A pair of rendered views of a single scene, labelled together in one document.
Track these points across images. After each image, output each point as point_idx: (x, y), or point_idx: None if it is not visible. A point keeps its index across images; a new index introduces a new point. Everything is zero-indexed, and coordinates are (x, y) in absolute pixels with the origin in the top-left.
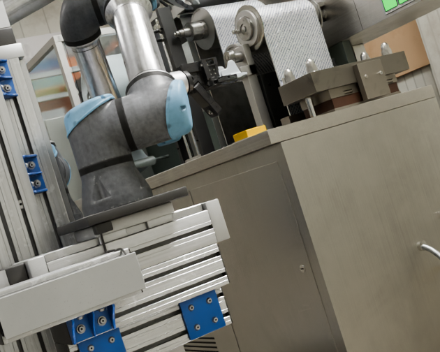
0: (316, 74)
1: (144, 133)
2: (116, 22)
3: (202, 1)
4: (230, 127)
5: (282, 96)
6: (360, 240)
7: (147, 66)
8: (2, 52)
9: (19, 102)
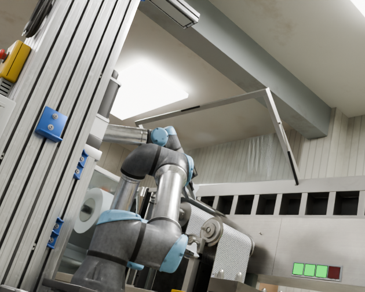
0: (240, 284)
1: (147, 255)
2: (163, 178)
3: (189, 199)
4: (159, 280)
5: (210, 284)
6: None
7: (170, 215)
8: (88, 150)
9: (77, 184)
